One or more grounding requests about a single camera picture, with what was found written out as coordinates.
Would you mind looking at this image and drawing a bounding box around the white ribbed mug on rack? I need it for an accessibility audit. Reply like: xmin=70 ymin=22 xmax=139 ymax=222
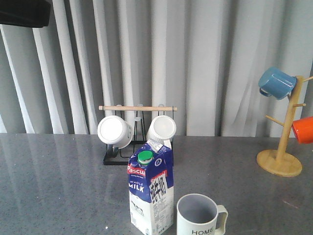
xmin=147 ymin=115 xmax=177 ymax=149

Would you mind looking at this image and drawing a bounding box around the blue mug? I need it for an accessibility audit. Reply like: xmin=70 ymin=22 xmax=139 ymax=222
xmin=258 ymin=67 xmax=297 ymax=100

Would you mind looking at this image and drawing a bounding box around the white smooth mug on rack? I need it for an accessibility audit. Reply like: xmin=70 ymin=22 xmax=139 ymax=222
xmin=97 ymin=116 xmax=133 ymax=149

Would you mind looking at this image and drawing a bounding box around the wooden mug tree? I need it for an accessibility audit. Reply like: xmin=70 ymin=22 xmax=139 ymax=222
xmin=256 ymin=75 xmax=312 ymax=177

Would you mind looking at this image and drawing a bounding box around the blue white milk carton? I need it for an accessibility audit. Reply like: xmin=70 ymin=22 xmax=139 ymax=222
xmin=127 ymin=140 xmax=174 ymax=235

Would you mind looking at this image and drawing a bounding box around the white HOME mug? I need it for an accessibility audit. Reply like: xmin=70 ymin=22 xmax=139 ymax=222
xmin=177 ymin=193 xmax=228 ymax=235

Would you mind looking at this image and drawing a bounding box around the black wire mug rack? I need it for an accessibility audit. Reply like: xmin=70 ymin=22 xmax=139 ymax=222
xmin=98 ymin=104 xmax=178 ymax=165

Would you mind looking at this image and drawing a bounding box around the orange mug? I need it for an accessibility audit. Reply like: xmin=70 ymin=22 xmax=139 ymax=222
xmin=292 ymin=117 xmax=313 ymax=144

